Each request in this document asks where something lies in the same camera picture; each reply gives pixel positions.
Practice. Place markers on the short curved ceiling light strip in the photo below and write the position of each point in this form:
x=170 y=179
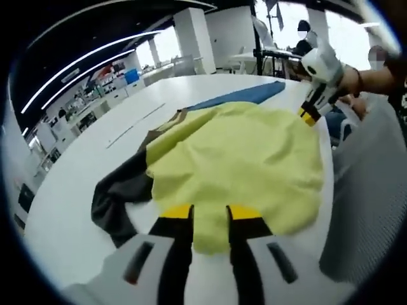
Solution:
x=86 y=74

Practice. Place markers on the yellow blue grey garment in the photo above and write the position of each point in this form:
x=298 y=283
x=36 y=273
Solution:
x=241 y=165

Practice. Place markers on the long curved ceiling light strip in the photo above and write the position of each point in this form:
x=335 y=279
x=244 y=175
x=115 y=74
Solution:
x=82 y=60

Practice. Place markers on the white counter cabinets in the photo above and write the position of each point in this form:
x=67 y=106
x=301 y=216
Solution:
x=95 y=108

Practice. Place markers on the person's right hand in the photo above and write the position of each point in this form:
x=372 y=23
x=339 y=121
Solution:
x=351 y=81

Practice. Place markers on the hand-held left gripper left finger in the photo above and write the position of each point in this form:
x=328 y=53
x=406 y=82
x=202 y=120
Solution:
x=149 y=270

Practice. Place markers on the red black wall poster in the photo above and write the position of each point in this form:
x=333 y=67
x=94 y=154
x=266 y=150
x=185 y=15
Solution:
x=111 y=68

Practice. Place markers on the blue storage box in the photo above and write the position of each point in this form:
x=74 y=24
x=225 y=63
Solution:
x=132 y=76

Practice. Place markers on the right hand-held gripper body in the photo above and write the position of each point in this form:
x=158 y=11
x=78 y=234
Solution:
x=324 y=66

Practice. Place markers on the black light stand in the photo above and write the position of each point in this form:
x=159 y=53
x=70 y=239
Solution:
x=259 y=60

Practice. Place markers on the white flat table panel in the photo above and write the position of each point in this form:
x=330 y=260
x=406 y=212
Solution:
x=136 y=125

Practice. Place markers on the white side table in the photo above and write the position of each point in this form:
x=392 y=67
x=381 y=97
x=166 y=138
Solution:
x=248 y=56

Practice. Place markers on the black cabinet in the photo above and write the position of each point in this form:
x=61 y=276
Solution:
x=25 y=198

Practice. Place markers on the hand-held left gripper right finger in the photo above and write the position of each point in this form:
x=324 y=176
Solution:
x=267 y=270

